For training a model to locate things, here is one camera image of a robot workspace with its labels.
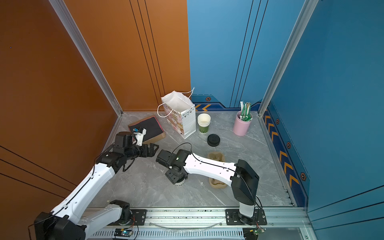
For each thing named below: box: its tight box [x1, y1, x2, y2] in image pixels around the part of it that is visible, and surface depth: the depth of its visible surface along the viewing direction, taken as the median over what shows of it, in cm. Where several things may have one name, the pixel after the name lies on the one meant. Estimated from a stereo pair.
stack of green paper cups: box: [197, 113, 212, 135], surface depth 102 cm
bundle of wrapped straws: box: [239, 101, 253, 122], surface depth 97 cm
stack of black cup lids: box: [207, 133, 221, 147], surface depth 101 cm
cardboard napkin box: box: [128, 116, 166, 145], surface depth 111 cm
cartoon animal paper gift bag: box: [157, 87, 197, 140], surface depth 97 cm
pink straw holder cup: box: [233, 110, 253, 136], surface depth 102 cm
